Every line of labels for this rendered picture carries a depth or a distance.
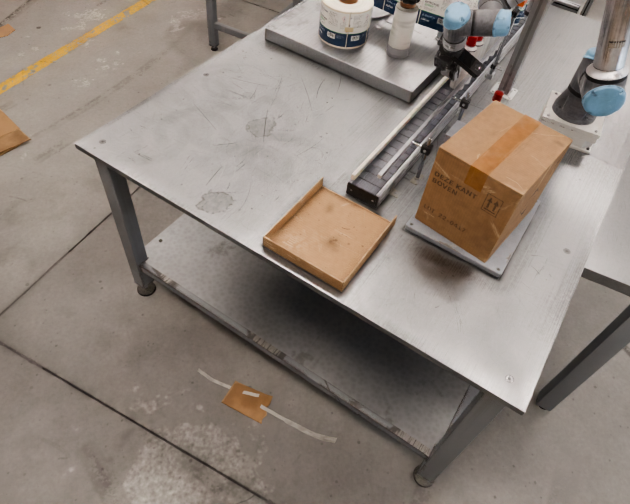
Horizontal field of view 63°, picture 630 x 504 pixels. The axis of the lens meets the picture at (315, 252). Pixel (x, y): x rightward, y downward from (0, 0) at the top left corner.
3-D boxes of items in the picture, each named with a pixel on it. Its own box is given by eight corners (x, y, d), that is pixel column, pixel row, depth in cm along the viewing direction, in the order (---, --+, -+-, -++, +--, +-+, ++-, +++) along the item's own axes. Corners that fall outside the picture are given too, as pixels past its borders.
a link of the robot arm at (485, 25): (511, -1, 156) (474, -1, 158) (512, 15, 149) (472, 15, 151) (507, 25, 162) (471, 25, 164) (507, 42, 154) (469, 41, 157)
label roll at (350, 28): (370, 49, 203) (377, 13, 192) (320, 47, 201) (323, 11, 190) (364, 23, 215) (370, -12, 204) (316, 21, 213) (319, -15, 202)
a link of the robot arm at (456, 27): (472, 22, 150) (442, 22, 152) (469, 45, 161) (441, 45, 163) (474, -2, 152) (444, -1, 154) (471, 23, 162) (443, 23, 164)
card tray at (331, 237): (321, 185, 160) (322, 176, 157) (394, 224, 153) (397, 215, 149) (262, 245, 143) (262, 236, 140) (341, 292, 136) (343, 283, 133)
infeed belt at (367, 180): (524, 2, 250) (527, -6, 246) (540, 8, 247) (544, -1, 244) (349, 192, 158) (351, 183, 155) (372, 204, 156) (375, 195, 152)
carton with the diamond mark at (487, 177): (465, 169, 168) (495, 99, 146) (532, 208, 159) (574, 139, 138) (414, 218, 152) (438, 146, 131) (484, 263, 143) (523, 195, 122)
